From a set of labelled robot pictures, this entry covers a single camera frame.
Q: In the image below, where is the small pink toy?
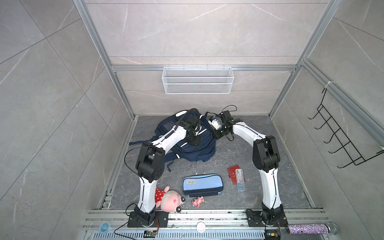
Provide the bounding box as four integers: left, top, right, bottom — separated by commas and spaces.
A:
192, 197, 205, 208

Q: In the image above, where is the white wire mesh basket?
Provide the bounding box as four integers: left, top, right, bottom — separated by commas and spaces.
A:
162, 67, 234, 95

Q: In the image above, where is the white round cap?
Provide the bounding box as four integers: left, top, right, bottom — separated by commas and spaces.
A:
196, 222, 206, 234

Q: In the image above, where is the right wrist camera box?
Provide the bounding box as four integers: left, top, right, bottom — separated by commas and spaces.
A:
208, 116, 222, 130

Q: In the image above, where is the blue tape roll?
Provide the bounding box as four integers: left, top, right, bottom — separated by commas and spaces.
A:
99, 222, 111, 233

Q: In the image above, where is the navy blue student backpack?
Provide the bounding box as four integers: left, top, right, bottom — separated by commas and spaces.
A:
130, 109, 216, 174

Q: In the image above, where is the pink pig plush toy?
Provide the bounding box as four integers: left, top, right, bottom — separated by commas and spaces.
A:
155, 186, 186, 213

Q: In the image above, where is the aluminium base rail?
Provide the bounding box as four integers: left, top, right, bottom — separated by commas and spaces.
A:
81, 209, 339, 240

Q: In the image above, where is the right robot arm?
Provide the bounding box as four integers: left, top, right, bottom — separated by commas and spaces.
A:
208, 110, 285, 226

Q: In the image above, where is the glitter purple tube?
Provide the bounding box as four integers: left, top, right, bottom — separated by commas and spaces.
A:
286, 222, 340, 235

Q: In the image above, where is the blue pencil case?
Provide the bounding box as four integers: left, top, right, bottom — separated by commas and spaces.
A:
182, 174, 224, 198

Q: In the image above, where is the red card box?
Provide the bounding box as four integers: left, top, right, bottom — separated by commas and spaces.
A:
228, 165, 240, 185

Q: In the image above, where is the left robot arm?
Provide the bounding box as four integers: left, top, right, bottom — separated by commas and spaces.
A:
134, 108, 202, 227

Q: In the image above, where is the black wire hook rack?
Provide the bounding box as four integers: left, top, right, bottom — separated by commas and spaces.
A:
308, 88, 384, 169

